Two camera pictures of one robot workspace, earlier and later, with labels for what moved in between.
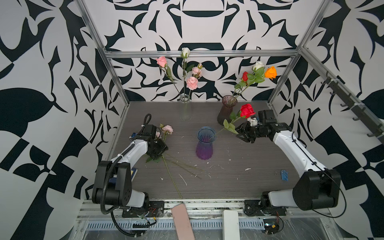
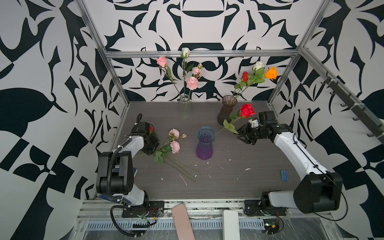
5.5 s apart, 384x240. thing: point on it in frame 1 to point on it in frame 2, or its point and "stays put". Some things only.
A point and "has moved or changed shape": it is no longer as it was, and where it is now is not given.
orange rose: x=271 y=72 stays put
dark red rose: x=246 y=110 stays put
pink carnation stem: x=165 y=130 has moved or changed shape
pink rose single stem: x=161 y=61 stays put
